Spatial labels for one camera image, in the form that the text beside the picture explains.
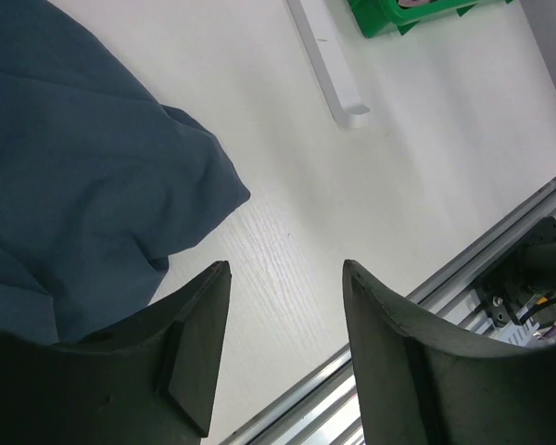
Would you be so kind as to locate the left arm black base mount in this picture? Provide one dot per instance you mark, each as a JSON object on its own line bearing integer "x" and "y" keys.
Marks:
{"x": 517, "y": 285}

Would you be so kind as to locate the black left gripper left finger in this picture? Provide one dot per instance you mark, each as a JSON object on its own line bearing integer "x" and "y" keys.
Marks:
{"x": 148, "y": 379}

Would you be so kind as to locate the white rack base foot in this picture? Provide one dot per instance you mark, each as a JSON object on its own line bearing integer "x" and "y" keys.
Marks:
{"x": 319, "y": 36}

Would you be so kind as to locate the blue tank top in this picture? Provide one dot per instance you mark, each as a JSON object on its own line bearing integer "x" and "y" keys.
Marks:
{"x": 99, "y": 183}

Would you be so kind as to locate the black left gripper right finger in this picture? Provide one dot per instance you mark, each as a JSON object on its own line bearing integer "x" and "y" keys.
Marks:
{"x": 423, "y": 380}

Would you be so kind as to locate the green plastic tray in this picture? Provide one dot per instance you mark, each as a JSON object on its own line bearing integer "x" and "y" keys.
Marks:
{"x": 377, "y": 17}

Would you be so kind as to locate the aluminium mounting rail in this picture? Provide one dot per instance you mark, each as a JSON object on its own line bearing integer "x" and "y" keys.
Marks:
{"x": 323, "y": 408}

